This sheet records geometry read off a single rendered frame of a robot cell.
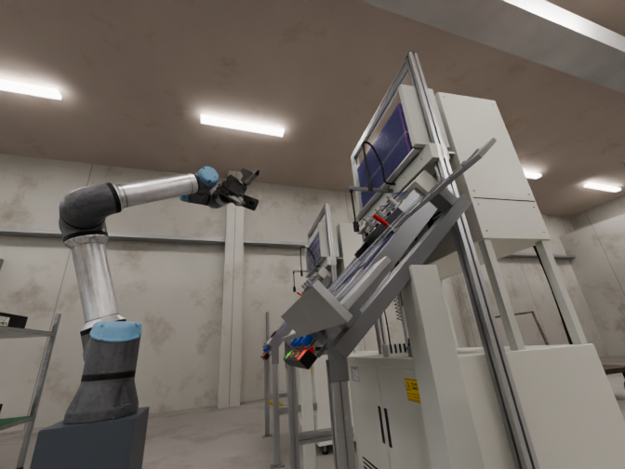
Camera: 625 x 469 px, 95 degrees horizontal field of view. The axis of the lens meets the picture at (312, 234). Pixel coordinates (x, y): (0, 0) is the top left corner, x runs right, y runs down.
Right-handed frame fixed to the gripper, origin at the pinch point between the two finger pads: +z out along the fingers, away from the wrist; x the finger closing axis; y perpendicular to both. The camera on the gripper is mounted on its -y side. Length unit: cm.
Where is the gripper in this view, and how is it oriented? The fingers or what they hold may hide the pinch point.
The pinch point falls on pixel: (253, 187)
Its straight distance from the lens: 109.4
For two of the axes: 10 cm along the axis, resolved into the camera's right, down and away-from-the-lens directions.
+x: 3.1, -8.8, 3.6
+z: 6.3, -0.9, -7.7
